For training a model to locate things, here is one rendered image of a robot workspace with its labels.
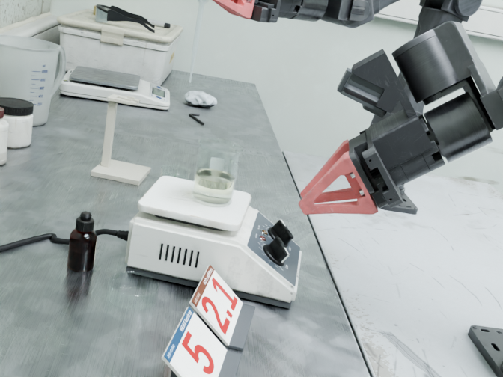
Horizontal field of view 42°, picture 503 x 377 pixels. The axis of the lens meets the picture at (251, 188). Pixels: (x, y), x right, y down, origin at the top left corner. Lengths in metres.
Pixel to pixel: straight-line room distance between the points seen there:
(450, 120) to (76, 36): 1.32
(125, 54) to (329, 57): 0.73
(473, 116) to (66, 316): 0.45
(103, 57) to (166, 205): 1.12
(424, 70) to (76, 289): 0.43
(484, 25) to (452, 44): 1.62
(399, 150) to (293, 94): 1.57
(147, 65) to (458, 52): 1.24
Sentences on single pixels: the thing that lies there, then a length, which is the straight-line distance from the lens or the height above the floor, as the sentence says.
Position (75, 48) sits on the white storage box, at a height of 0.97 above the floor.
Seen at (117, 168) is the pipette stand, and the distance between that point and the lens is 1.10.
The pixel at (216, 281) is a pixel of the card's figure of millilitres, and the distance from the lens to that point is 0.72.
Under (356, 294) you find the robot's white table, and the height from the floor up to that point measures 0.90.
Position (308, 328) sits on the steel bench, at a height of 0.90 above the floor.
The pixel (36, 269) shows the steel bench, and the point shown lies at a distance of 0.77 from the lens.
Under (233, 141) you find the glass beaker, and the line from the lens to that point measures 0.78.
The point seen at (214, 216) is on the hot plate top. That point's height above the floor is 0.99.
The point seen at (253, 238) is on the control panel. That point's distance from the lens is 0.76.
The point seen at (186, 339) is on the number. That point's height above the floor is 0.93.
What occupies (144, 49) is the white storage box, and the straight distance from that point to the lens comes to 1.80.
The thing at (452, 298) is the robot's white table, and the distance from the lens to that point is 0.91.
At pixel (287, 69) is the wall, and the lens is 2.20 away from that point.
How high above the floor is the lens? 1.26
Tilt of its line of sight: 18 degrees down
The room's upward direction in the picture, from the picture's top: 11 degrees clockwise
